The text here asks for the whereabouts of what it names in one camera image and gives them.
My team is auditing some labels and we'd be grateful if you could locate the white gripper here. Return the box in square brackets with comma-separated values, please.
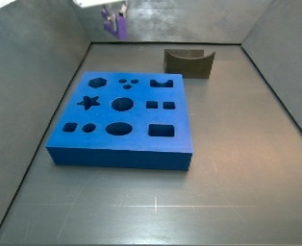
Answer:
[73, 0, 128, 22]

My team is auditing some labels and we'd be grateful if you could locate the purple double-square peg object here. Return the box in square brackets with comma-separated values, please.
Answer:
[102, 12, 126, 40]

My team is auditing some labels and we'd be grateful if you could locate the black curved holder stand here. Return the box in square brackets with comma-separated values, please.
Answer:
[164, 49, 216, 79]

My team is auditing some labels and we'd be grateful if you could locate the blue foam shape board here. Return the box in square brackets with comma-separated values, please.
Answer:
[46, 71, 193, 170]

